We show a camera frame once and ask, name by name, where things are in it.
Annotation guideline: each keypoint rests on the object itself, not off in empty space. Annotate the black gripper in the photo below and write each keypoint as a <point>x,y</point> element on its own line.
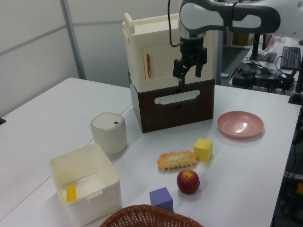
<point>191,47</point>

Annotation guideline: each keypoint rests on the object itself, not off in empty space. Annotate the purple cube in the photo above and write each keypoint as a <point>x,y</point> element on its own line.
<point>161,198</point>

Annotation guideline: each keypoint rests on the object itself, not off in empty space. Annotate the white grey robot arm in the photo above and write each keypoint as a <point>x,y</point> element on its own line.
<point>248,14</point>

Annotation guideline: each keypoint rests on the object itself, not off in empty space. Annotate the pink plate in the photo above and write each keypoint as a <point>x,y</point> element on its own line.
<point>236,125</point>

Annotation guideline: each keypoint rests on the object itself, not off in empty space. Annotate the yellow cube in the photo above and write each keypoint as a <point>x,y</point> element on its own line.
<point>203,150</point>

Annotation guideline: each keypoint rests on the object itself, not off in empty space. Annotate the cream toy cabinet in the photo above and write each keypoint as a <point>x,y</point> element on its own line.
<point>156,42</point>

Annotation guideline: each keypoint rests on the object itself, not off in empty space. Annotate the dark brown drawer box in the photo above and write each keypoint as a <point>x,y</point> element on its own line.
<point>177,116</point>

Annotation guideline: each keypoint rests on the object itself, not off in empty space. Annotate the black equipment box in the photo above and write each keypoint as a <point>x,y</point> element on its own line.
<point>245,75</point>

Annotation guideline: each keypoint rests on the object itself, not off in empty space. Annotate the black monitor stand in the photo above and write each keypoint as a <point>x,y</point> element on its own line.
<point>265,56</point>

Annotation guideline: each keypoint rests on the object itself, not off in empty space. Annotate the long toy bread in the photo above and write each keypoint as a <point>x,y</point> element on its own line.
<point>176,159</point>

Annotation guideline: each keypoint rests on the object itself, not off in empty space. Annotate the black keyboard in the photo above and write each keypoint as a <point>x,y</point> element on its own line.
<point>290,58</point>

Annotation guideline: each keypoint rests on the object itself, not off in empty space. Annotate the white lidded bin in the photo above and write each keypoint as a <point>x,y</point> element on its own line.
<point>109,137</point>

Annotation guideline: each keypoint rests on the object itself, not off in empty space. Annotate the black clamp pole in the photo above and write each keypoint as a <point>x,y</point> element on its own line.
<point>298,89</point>

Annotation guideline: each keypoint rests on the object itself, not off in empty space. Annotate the red apple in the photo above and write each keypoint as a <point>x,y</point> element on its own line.
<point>188,183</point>

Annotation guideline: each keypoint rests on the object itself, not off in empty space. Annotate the brown wicker basket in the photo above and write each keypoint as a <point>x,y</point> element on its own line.
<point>146,217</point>

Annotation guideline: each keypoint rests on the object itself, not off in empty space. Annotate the cream plastic container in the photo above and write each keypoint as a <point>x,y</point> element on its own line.
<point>104,203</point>

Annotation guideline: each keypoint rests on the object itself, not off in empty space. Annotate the yellow banana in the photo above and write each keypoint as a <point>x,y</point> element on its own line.
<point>71,194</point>

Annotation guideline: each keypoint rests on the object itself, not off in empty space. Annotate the small black edge object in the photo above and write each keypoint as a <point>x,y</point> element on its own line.
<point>2,121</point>

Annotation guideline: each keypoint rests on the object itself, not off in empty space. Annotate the grey partition post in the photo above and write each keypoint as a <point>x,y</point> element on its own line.
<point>74,47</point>

